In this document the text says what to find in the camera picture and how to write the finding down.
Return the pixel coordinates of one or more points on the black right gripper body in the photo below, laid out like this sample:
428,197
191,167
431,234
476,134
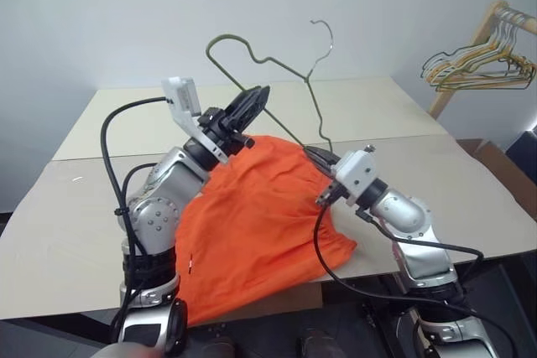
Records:
331,195

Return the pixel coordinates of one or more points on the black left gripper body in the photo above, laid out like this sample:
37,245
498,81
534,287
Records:
220,129

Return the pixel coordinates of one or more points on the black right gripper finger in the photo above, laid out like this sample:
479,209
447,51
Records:
325,156
324,168

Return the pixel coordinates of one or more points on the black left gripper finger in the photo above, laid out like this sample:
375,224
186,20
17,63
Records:
247,98
253,110

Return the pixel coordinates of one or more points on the orange shorts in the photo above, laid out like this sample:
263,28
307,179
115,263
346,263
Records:
256,224

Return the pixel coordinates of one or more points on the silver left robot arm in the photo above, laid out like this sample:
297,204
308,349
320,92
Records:
155,215

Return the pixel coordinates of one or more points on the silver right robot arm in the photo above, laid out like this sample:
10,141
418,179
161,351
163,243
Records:
415,224

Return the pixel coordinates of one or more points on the brown cardboard box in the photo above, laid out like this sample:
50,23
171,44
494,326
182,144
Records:
491,154

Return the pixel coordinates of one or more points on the dark blue object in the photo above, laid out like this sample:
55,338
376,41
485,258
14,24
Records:
524,148

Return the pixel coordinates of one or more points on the wooden clothes rack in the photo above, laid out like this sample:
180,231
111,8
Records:
482,29

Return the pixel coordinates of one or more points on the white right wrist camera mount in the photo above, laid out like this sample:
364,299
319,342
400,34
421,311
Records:
356,169

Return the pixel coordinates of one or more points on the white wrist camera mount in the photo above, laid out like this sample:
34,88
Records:
356,169
183,100

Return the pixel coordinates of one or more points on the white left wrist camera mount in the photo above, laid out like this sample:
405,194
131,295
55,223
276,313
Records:
183,100

